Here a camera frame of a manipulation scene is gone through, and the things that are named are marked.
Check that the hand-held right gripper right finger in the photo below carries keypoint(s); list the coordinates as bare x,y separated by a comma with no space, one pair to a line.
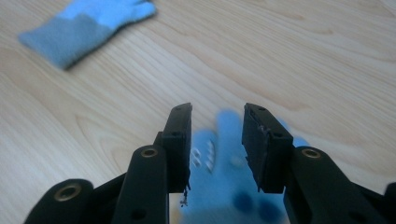
267,155

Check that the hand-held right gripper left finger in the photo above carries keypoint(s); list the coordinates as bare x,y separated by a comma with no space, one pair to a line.
177,149

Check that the blue glove with white print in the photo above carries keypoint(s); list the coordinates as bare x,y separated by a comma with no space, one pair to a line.
224,174

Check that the blue glove with grey cuff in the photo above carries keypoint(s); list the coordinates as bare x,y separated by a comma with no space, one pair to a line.
81,31

